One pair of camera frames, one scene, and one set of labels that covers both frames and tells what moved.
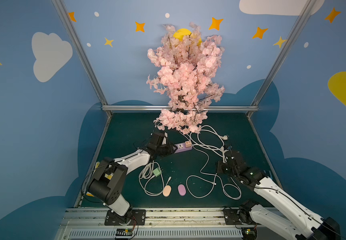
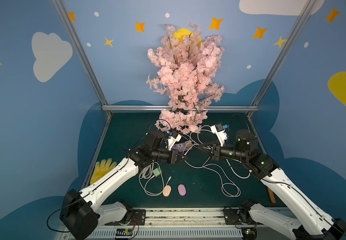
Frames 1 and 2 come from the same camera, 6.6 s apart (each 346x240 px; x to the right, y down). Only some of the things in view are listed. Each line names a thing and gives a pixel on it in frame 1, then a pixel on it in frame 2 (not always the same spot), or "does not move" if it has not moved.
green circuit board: [124, 232] does not move
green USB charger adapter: [156, 172] does not move
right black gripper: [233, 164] to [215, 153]
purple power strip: [181, 147] does not move
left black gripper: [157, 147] to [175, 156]
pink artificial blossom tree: [186, 67] does not move
